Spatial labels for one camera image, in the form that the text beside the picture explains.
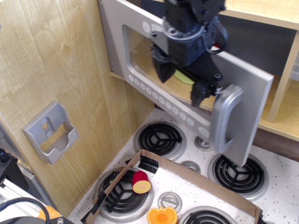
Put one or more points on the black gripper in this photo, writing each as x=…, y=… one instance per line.
x=192, y=57

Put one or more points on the grey toy microwave door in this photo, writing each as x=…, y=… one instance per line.
x=227, y=121

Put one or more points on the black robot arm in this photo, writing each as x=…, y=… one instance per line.
x=194, y=33

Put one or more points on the green toy plate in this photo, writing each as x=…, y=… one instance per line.
x=183, y=77

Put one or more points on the back left stove burner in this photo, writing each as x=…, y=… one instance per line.
x=162, y=138

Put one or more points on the stove burner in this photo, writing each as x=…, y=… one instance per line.
x=123, y=205
x=162, y=138
x=250, y=181
x=206, y=215

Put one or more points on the back grey stove knob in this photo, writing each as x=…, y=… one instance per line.
x=202, y=144

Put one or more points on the grey stove knob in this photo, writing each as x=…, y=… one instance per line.
x=170, y=199
x=202, y=144
x=191, y=166

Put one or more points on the middle grey stove knob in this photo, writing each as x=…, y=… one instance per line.
x=191, y=166

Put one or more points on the brown cardboard barrier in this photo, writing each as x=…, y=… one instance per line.
x=165, y=175

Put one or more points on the red toy fruit half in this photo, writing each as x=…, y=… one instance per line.
x=141, y=183

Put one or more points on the front grey stove knob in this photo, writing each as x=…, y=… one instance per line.
x=170, y=199

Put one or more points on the back right stove burner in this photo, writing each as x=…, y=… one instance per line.
x=250, y=181

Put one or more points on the orange toy pumpkin half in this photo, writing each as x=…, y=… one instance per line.
x=162, y=215

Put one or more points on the front right stove burner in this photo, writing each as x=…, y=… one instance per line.
x=206, y=215

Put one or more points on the front left stove burner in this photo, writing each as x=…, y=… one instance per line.
x=123, y=205

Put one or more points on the grey wall phone holder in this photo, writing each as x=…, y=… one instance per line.
x=44, y=125

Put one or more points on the orange toy near cable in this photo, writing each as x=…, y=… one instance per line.
x=51, y=211

